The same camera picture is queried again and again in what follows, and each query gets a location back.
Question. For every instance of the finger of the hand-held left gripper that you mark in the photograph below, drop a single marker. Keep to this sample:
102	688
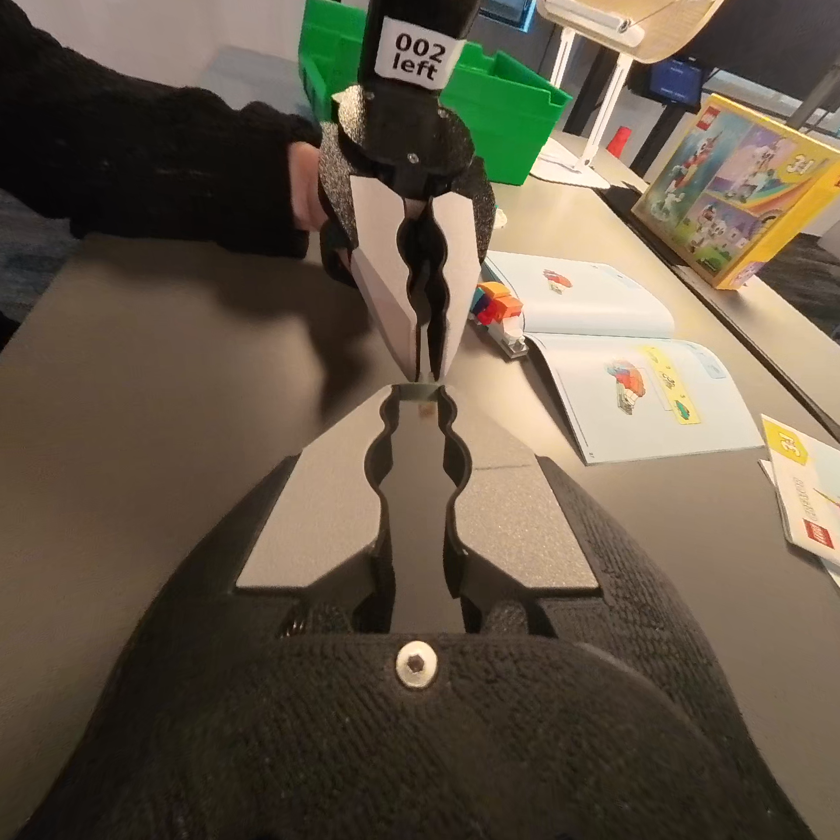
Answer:
459	262
377	262

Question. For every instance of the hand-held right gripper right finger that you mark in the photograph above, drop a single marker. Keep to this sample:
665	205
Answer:
525	525

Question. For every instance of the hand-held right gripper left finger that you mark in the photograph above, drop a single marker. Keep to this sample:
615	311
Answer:
315	525

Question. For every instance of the pale green lego piece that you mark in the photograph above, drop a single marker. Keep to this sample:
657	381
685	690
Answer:
417	392

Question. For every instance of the person's left forearm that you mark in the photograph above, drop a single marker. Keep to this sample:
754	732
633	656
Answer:
131	144

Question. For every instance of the orange red lego model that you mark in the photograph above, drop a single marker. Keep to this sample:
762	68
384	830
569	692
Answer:
499	308

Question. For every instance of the open lego instruction booklet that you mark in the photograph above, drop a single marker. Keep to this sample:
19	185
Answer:
623	387

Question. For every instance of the colourful lego set box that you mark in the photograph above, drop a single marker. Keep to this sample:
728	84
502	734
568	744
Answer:
735	190

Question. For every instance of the person's left hand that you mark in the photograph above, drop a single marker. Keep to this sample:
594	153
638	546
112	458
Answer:
305	190

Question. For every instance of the green plastic bin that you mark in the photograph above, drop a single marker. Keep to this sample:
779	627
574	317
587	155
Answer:
505	111

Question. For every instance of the small red object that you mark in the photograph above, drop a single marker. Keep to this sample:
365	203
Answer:
620	141

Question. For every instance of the small blue lit screen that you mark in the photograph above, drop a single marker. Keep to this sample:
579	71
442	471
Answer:
676	82

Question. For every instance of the bird cover instruction booklet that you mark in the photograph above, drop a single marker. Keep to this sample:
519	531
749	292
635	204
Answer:
807	485

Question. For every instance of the small white instruction booklet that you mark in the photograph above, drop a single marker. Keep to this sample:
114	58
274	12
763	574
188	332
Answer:
833	571

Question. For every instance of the white desk frame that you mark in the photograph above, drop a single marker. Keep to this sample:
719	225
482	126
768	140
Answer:
600	111

